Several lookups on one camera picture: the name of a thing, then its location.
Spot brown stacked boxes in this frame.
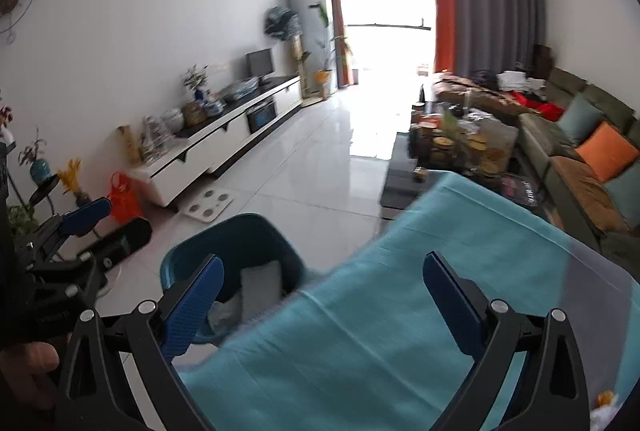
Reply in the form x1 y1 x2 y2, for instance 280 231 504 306
532 44 556 74

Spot red cloth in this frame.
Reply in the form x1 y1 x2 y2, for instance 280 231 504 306
510 91 566 122

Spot teal trash bin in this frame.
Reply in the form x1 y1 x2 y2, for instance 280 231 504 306
160 212 309 346

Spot plant in teal vase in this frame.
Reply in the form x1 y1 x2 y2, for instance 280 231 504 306
19 128 51 184

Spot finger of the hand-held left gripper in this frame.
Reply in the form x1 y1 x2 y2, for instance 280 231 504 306
30 197 112 262

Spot tall potted plant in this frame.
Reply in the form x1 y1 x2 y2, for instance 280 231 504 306
309 4 351 99

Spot large blue-grey cushion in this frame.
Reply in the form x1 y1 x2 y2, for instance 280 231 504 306
602 161 640 214

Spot brown sofa seat cover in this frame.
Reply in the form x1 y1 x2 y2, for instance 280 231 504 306
547 156 628 236

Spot black box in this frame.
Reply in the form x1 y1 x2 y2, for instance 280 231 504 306
77 217 153 272

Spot yellow flowers in vase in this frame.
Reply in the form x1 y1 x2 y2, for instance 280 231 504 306
56 158 93 207

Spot wall fan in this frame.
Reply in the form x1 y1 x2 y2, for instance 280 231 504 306
0 0 37 44

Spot orange curtain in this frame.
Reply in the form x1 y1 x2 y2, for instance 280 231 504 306
432 0 457 74

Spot green corner sofa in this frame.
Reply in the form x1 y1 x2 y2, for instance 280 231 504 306
432 66 640 262

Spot person's left hand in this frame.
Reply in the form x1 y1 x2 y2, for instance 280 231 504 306
0 341 61 412

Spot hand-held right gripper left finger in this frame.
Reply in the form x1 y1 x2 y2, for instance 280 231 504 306
54 254 226 431

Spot covered standing fan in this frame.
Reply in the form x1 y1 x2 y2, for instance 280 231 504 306
264 6 303 42

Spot white bathroom scale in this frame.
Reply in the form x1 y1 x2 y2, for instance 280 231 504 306
181 190 236 223

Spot grey-white paper scrap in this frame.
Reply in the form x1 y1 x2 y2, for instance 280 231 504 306
207 260 285 332

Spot white clothes pile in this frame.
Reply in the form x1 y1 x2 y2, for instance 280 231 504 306
497 70 546 94

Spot small blue-grey cushion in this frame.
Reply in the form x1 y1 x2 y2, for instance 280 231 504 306
557 94 604 147

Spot small plant in patterned vase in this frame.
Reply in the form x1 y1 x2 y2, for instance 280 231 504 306
182 65 211 104

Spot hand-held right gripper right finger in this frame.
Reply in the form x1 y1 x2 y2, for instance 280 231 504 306
422 251 592 431

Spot cluttered coffee table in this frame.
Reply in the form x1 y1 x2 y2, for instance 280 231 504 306
380 86 546 217

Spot grey curtain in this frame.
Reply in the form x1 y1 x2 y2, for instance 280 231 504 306
452 0 546 77

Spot striped grey-red curtain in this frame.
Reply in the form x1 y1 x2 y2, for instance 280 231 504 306
305 0 351 89

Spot teal printed tablecloth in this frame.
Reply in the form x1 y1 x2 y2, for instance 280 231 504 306
177 171 638 431

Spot balcony window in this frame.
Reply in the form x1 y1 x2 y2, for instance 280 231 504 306
337 0 433 87

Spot white TV cabinet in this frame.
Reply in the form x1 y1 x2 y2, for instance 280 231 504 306
127 75 303 209

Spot orange plastic bag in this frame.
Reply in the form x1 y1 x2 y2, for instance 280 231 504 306
108 171 144 223

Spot white standing air conditioner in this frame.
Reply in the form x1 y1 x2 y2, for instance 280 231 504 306
286 0 332 99

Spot black monitor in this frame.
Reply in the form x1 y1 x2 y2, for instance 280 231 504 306
245 48 276 87

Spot orange cushion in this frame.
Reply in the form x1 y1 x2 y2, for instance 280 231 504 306
575 121 633 182

